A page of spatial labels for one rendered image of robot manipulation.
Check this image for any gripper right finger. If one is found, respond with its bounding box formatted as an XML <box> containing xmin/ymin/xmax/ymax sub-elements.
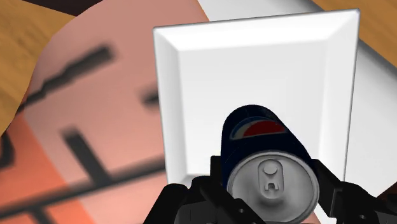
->
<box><xmin>311</xmin><ymin>158</ymin><xmax>397</xmax><ymax>224</ymax></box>

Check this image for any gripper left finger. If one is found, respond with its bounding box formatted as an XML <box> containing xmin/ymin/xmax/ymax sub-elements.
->
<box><xmin>143</xmin><ymin>155</ymin><xmax>265</xmax><ymax>224</ymax></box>

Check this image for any dark blue soda can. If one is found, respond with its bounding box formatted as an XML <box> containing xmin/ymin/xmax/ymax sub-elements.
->
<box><xmin>220</xmin><ymin>104</ymin><xmax>321</xmax><ymax>224</ymax></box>

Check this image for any white square plate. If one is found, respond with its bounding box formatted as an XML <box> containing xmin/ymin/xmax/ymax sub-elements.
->
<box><xmin>152</xmin><ymin>8</ymin><xmax>361</xmax><ymax>224</ymax></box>

